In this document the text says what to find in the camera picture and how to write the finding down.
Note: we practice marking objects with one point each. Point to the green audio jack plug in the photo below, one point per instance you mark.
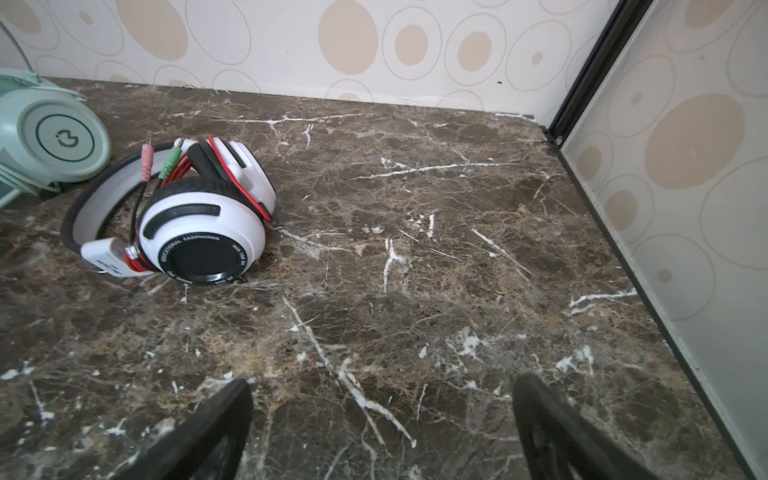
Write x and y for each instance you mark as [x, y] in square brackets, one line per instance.
[172, 160]

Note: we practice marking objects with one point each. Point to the pink audio jack plug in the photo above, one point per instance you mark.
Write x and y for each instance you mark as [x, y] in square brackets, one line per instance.
[147, 159]

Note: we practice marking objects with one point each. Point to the black white headphones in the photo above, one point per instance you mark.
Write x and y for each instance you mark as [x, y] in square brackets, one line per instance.
[205, 225]

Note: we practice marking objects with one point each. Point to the mint green headphones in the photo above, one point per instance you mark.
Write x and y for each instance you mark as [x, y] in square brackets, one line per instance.
[48, 136]

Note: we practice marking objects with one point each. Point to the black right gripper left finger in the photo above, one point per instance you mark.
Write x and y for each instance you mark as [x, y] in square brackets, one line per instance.
[208, 445]

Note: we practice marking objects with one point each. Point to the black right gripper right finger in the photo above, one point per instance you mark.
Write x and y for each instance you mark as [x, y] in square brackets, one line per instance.
[558, 443]

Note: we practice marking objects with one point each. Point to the black corner frame post right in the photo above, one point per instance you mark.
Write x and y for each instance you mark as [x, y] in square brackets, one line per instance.
[620, 27]

